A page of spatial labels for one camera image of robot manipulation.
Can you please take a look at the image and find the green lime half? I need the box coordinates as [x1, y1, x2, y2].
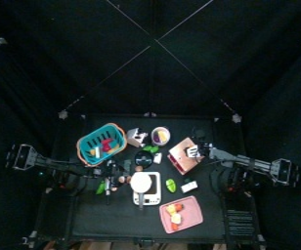
[165, 178, 178, 193]

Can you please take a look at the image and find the yellow squash half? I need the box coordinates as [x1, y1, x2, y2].
[165, 203, 179, 215]

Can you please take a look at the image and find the pale yellow toy food half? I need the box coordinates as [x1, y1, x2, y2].
[170, 213, 183, 226]

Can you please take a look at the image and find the green toy pepper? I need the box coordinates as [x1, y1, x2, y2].
[94, 181, 107, 196]

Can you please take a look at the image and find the copper pink square box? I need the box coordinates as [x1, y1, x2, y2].
[167, 137, 207, 176]

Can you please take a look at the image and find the red toy food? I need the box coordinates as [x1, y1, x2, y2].
[99, 138, 117, 153]

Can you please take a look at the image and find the black toy pan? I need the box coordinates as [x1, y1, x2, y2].
[134, 150, 154, 170]

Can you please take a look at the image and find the small white box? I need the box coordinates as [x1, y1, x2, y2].
[151, 152, 163, 165]

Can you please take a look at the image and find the purple toy food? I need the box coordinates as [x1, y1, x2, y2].
[151, 132, 163, 145]

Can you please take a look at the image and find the teal basket with orange rim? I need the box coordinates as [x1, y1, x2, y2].
[75, 122, 129, 167]

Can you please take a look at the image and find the white toy scale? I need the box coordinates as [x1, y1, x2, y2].
[131, 171, 162, 207]

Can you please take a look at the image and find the green toy vegetable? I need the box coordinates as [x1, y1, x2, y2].
[142, 145, 161, 154]

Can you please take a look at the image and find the white rectangular block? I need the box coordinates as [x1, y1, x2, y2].
[179, 181, 201, 194]

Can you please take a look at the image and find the white round bowl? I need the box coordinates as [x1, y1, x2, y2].
[150, 126, 173, 146]

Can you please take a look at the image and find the white toy appliance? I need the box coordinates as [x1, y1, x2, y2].
[126, 127, 150, 148]

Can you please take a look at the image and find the pink cutting board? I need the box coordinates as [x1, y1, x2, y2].
[158, 194, 205, 234]

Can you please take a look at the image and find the thin grey cord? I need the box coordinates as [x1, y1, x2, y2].
[105, 0, 239, 116]
[62, 0, 214, 113]

